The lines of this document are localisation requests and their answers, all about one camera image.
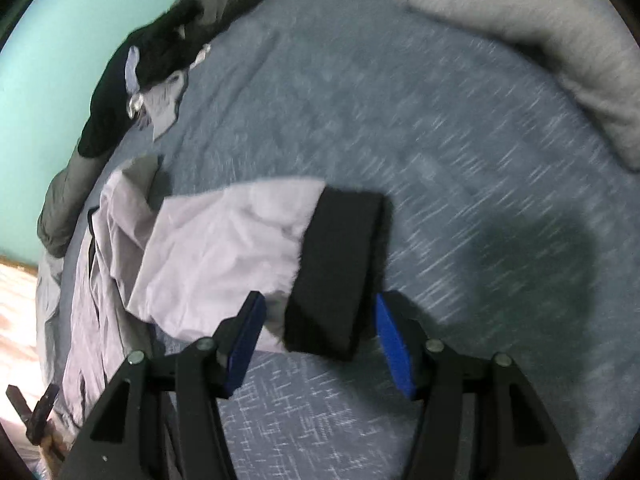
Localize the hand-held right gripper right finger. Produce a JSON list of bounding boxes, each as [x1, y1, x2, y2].
[[375, 291, 581, 480]]

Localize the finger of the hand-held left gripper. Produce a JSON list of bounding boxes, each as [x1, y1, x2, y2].
[[6, 385, 32, 416], [26, 384, 61, 445]]

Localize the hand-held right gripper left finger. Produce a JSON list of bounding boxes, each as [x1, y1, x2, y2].
[[59, 291, 267, 480]]

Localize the grey jacket with black trim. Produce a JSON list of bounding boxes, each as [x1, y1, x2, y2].
[[62, 155, 394, 426]]

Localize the pink curtain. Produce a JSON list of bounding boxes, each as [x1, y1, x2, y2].
[[0, 260, 51, 441]]

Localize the light grey blanket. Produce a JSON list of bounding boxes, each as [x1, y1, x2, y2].
[[35, 252, 76, 396]]

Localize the bed with blue sheet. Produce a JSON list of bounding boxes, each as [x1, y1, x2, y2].
[[50, 0, 640, 480]]

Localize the dark grey rolled duvet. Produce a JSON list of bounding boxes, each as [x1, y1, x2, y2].
[[37, 0, 321, 258]]

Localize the grey pants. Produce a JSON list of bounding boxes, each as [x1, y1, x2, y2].
[[142, 71, 189, 142]]

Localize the black garment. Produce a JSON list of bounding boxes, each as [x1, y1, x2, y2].
[[77, 0, 205, 158]]

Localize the pale blue cloth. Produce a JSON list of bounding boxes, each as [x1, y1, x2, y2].
[[124, 46, 141, 94]]

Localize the wooden window frame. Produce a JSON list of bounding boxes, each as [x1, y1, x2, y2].
[[0, 255, 39, 277]]

